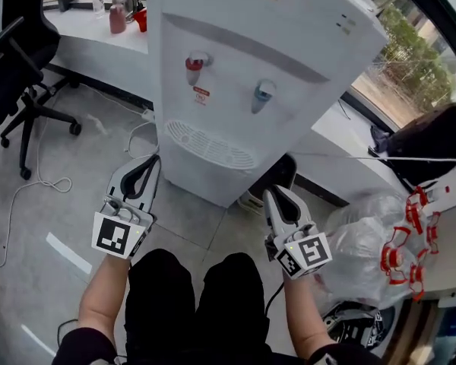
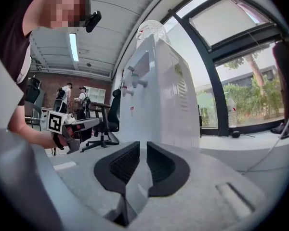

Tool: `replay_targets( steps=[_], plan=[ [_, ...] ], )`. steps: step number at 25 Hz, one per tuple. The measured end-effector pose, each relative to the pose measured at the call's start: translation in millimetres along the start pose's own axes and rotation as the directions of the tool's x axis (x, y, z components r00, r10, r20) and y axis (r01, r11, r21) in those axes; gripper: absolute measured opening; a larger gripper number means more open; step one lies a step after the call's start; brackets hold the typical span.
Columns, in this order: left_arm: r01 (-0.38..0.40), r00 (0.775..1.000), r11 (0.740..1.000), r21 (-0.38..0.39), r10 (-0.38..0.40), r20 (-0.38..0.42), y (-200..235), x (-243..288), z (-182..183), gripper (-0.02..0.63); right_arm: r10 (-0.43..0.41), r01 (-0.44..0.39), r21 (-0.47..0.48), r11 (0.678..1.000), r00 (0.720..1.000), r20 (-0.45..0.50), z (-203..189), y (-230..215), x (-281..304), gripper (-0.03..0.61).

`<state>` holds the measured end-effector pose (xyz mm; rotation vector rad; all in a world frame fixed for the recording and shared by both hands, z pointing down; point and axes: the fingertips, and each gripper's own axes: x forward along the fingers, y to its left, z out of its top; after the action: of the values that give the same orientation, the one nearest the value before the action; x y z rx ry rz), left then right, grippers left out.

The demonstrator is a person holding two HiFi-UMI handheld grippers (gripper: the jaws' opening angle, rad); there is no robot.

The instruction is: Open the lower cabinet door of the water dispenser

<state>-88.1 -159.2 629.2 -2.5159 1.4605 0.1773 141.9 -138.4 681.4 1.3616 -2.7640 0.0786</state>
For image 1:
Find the person's right forearm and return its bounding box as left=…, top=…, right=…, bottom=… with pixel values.
left=283, top=274, right=337, bottom=357

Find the red snack box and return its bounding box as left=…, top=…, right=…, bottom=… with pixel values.
left=132, top=8, right=149, bottom=33

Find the long white floor cable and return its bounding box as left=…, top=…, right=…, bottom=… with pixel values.
left=0, top=89, right=74, bottom=269

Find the person's dark clothing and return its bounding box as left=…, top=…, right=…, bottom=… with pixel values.
left=51, top=248, right=382, bottom=365

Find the short white power cable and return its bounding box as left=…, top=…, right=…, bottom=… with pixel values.
left=124, top=121, right=161, bottom=160

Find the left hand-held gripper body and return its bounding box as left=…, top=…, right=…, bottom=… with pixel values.
left=90, top=195, right=156, bottom=261

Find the black office chair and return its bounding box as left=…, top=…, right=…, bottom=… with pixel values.
left=0, top=0, right=83, bottom=182

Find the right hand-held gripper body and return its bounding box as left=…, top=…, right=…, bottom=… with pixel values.
left=264, top=223, right=334, bottom=281

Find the black patterned device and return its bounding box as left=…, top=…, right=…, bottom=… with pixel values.
left=321, top=300, right=397, bottom=359

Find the black backpack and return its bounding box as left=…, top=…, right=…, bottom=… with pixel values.
left=385, top=103, right=456, bottom=186

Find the white window ledge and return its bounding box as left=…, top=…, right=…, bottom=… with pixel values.
left=43, top=8, right=416, bottom=207

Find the clear bag of empty bottles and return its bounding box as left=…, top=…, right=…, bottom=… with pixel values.
left=318, top=186, right=442, bottom=312

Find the thin white rod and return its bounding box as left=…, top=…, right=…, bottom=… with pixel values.
left=288, top=151, right=456, bottom=164

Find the dark grey cloth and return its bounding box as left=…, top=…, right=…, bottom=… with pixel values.
left=369, top=125, right=391, bottom=154

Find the person's left forearm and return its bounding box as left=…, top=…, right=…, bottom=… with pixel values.
left=78, top=255, right=132, bottom=342

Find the white water dispenser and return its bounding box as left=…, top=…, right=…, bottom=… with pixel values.
left=146, top=0, right=388, bottom=208

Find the pink drinking bottle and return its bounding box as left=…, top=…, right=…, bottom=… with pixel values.
left=109, top=4, right=128, bottom=35

